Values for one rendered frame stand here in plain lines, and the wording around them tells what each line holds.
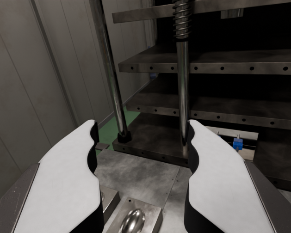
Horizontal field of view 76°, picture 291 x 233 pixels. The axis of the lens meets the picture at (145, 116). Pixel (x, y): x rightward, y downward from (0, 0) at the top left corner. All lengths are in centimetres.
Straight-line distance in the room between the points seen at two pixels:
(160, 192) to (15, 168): 168
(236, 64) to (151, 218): 71
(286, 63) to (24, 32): 210
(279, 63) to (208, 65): 26
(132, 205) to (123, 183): 20
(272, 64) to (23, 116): 207
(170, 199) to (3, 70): 179
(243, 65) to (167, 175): 61
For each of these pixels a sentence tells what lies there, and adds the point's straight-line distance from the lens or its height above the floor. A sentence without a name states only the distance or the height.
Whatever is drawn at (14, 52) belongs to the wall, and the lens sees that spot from 219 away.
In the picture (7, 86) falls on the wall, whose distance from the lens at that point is 213.
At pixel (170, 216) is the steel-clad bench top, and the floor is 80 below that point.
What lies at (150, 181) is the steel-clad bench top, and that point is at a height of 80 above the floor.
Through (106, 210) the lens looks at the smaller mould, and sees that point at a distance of 85.
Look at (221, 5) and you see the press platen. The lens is 92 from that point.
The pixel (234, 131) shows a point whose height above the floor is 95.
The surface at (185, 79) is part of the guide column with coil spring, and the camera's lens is 92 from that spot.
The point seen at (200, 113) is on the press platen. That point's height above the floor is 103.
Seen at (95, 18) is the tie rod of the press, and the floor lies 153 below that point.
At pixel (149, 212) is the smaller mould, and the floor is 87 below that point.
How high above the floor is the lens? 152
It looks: 29 degrees down
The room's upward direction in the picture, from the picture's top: 8 degrees counter-clockwise
